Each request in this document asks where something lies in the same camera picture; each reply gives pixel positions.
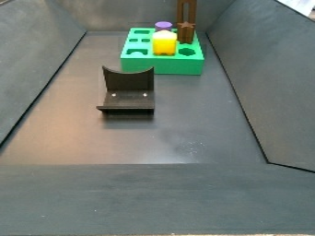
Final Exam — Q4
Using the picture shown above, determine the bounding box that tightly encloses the brown star prism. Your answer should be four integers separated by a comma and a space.
177, 21, 194, 44

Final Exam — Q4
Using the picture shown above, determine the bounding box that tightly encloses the black curved fixture stand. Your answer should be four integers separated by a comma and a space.
97, 66, 154, 112

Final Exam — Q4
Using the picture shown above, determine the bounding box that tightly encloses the green foam shape board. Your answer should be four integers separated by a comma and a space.
120, 28, 204, 75

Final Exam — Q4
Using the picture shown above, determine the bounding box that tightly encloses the yellow block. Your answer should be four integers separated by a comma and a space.
152, 30, 177, 55

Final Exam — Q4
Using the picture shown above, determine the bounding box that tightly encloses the purple cylinder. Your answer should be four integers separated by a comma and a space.
154, 21, 172, 31

